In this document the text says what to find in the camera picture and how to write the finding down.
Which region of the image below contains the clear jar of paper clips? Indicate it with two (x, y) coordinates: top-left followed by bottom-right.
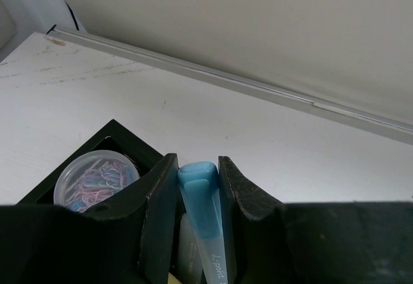
(53, 150), (140, 213)

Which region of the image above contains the aluminium rail at table edge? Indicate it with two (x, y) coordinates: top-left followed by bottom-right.
(47, 26), (412, 145)

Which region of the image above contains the blue highlighter pen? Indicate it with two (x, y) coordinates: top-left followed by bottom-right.
(177, 161), (228, 283)

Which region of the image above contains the black slotted organizer box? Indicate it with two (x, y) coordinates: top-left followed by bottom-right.
(19, 119), (163, 204)

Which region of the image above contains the yellow highlighter pen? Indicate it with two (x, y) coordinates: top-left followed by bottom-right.
(168, 272), (181, 284)

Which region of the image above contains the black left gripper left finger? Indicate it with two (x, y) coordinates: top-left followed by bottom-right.
(1, 154), (177, 283)

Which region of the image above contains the orange capped lead case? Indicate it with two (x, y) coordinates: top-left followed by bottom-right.
(176, 213), (203, 283)

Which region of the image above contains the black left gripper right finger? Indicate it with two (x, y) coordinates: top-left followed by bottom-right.
(218, 156), (412, 283)

